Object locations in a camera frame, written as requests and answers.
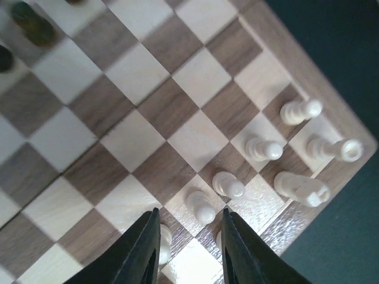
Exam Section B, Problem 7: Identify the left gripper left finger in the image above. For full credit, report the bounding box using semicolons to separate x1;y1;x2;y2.
66;208;160;283

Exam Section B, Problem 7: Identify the light pawn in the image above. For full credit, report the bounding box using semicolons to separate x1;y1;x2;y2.
186;191;216;225
245;137;283;162
280;99;323;125
212;172;246;199

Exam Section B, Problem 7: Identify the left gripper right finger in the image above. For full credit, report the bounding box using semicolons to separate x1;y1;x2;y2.
221;209;310;284

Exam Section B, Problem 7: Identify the light rook piece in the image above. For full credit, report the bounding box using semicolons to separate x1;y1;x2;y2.
307;138;364;163

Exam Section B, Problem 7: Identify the wooden chess board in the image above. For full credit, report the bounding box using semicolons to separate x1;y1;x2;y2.
1;1;378;283

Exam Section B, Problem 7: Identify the light queen piece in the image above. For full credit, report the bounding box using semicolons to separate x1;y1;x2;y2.
159;224;172;265

